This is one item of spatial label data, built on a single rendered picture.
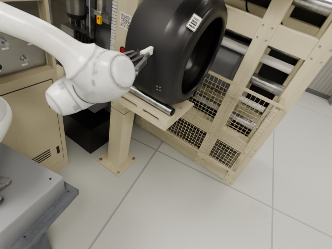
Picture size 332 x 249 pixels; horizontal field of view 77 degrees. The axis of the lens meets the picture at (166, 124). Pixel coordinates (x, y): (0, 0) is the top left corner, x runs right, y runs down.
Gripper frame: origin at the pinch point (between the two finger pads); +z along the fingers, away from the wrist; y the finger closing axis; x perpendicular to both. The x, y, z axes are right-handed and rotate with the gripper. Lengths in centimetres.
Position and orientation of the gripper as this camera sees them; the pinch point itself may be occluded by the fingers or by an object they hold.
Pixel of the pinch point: (146, 53)
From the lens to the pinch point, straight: 87.2
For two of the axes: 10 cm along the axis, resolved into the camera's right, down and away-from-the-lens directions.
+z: 5.6, -5.5, 6.1
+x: -1.4, 6.7, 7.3
